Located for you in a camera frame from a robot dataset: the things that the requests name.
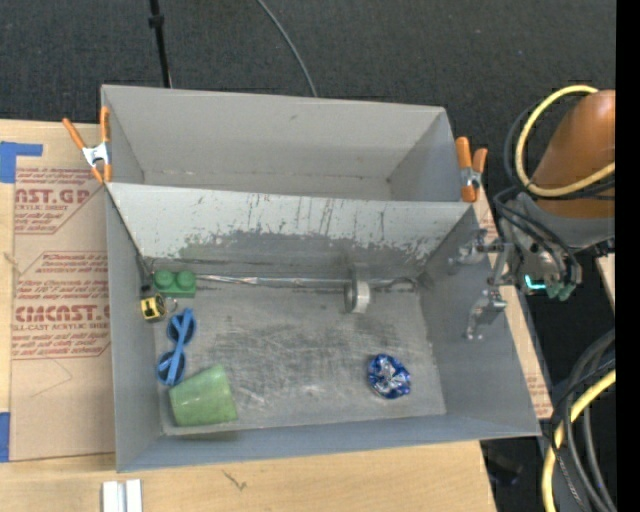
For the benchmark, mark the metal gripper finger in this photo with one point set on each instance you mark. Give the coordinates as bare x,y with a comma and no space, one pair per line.
470,254
482,315

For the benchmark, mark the green cup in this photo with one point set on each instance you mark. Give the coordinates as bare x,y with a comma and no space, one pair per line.
202,397

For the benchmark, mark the yellow and black tape measure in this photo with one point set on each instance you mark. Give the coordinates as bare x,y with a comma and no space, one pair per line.
152,308

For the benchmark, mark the blue crumpled foil wrapper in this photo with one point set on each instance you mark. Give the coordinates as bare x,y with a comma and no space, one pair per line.
389,376

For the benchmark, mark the green toy brick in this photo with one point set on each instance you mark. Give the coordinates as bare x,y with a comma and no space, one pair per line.
174,283

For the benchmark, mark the brown cardboard board red print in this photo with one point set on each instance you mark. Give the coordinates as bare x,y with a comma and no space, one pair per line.
60,400

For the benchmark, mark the blue sunglasses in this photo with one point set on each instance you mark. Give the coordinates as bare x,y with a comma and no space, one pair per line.
176,350

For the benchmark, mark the grey metal bin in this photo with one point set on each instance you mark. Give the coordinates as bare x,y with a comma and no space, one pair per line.
310,350

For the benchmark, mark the grey tape roll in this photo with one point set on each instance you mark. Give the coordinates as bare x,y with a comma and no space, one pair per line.
361,295

